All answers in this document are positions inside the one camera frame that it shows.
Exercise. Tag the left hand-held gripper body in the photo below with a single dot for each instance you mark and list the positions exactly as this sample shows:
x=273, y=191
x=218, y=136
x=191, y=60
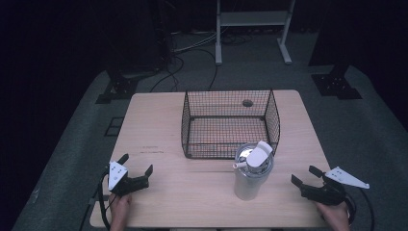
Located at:
x=119, y=179

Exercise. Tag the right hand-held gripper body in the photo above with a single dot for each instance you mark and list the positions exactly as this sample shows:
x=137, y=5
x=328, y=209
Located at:
x=330, y=189

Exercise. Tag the person's right hand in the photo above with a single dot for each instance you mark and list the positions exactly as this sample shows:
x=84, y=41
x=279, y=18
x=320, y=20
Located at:
x=335, y=215

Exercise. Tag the person's left hand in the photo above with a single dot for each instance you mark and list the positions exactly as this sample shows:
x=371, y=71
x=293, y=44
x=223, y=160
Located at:
x=120, y=207

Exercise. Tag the black metal stand base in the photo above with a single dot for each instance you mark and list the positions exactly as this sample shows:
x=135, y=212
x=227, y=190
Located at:
x=335, y=85
x=120, y=88

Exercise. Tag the white metal desk frame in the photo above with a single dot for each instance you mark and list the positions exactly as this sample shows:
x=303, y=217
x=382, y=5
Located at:
x=253, y=18

